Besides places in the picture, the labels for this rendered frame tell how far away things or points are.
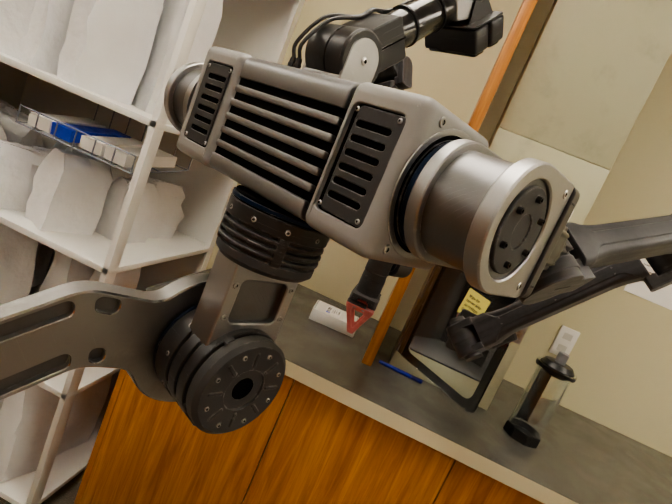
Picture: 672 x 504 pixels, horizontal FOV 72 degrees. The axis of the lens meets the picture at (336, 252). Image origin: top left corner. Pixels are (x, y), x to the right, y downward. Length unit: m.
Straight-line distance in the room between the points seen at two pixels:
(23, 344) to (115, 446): 1.01
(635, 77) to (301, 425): 1.28
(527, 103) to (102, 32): 1.20
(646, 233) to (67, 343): 0.75
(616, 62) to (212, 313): 1.26
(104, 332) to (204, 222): 1.45
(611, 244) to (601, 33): 0.92
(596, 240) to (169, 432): 1.20
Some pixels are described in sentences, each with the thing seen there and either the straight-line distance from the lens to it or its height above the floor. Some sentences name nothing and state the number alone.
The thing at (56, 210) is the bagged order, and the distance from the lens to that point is 1.64.
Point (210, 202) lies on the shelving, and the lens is 2.04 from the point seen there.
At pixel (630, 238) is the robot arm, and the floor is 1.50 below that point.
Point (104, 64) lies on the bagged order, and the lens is 1.61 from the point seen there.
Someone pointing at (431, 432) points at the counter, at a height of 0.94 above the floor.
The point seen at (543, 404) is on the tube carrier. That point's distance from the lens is 1.43.
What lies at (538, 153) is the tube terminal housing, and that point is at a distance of 1.44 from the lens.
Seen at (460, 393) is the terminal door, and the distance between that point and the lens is 1.32.
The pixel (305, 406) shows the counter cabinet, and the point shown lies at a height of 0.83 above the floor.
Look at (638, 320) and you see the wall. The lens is 2.03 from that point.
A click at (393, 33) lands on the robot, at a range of 0.62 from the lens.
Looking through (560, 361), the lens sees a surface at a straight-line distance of 1.43.
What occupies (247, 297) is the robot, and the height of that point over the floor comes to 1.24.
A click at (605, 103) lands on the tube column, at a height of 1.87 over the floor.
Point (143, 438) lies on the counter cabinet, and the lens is 1.54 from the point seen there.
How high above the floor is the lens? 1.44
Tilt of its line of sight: 10 degrees down
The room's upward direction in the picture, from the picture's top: 23 degrees clockwise
